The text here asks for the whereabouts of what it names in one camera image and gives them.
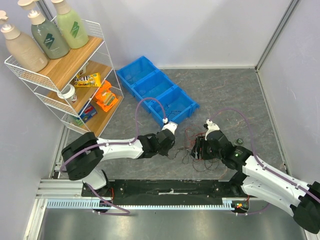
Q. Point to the clear glass bottle right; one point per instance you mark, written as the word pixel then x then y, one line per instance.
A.
pixel 239 141

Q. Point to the white paper cup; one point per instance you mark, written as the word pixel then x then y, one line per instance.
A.
pixel 68 94

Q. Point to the blue plastic bin far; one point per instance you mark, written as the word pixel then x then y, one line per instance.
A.
pixel 135 71

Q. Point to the yellow candy bag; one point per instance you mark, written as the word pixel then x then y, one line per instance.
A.
pixel 92 80

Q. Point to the grey green pump bottle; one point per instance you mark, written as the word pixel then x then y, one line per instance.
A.
pixel 45 32

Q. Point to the white wire shelf rack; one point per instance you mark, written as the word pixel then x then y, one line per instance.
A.
pixel 94 57

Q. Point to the light green pump bottle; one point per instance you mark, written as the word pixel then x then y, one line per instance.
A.
pixel 70 24

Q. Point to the blue plastic bin near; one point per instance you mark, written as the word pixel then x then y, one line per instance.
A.
pixel 158 112

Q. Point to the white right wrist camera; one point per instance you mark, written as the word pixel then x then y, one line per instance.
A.
pixel 210 127

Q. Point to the orange snack box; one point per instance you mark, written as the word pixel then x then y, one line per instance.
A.
pixel 104 97

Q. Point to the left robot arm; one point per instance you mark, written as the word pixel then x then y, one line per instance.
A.
pixel 81 157

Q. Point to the blue plastic bin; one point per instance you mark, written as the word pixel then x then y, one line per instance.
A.
pixel 135 71
pixel 158 112
pixel 158 84

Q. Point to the blue plastic bin middle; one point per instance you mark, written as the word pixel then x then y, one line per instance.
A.
pixel 158 84

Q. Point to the beige pump bottle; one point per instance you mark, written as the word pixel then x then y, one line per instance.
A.
pixel 22 47

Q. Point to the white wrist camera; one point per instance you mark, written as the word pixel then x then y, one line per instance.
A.
pixel 169 125
pixel 210 127

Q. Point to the blue green sponge pack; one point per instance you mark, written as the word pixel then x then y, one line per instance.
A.
pixel 86 114

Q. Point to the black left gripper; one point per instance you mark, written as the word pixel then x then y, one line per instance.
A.
pixel 165 152

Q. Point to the aluminium corner post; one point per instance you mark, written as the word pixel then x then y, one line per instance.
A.
pixel 277 33

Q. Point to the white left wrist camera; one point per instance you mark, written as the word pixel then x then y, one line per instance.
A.
pixel 169 125

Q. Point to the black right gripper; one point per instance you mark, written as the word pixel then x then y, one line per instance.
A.
pixel 200 147

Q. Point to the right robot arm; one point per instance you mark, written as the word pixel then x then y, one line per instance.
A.
pixel 255 177

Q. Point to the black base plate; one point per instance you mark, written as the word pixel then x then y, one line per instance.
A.
pixel 124 188

